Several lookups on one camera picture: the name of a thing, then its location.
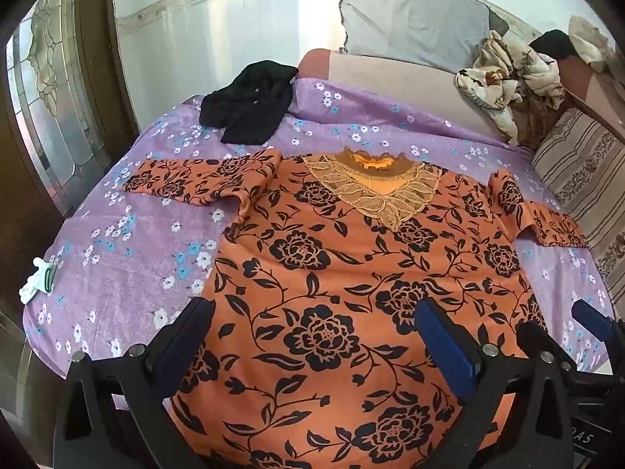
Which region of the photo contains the orange black floral top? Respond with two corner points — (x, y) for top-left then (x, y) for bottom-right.
(120, 147), (589, 469)

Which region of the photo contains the striped floral pillow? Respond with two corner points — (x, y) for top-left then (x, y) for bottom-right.
(531, 107), (625, 285)

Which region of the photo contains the black crumpled cloth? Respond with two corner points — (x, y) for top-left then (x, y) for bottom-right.
(198, 60), (300, 146)

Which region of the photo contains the wooden door with leaded glass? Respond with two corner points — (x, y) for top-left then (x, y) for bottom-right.
(0, 0), (143, 304)

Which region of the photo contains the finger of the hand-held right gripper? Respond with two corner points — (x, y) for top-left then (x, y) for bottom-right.
(570, 298), (625, 380)
(516, 321), (578, 372)

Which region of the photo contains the plain cream cloth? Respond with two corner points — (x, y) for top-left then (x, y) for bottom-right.
(569, 16), (617, 75)

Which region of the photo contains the grey pillow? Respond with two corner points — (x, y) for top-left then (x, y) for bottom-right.
(334, 0), (511, 73)

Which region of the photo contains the cream floral crumpled cloth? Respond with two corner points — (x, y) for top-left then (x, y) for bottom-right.
(455, 29), (566, 146)

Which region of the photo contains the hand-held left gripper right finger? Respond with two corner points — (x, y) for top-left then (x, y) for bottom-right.
(405, 297), (574, 469)

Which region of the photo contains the brown pink cushion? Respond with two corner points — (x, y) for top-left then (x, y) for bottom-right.
(557, 54), (625, 132)

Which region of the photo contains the small black cloth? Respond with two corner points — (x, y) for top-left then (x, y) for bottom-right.
(530, 29), (580, 59)

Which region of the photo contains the purple floral bedsheet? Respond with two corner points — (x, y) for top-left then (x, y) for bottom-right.
(22, 78), (619, 401)

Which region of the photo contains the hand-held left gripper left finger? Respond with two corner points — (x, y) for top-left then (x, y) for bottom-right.
(53, 296), (218, 469)

